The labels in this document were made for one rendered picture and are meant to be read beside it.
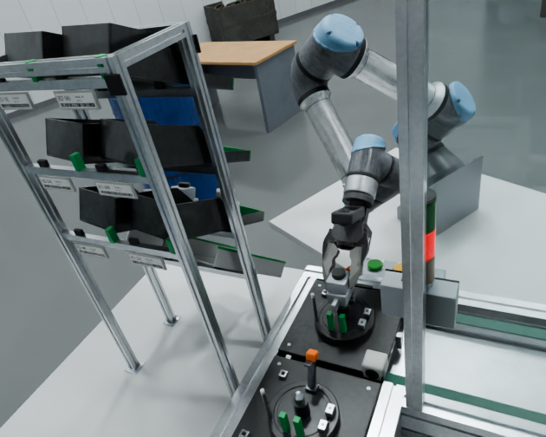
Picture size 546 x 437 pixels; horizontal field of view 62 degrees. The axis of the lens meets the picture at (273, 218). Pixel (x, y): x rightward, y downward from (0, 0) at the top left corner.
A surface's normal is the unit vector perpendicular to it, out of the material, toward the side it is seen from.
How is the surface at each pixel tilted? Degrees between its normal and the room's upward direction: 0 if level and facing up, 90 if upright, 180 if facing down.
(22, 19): 90
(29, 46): 65
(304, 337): 0
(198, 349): 0
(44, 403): 0
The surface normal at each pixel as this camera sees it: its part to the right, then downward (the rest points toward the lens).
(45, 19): 0.59, 0.36
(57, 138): -0.59, 0.14
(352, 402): -0.18, -0.82
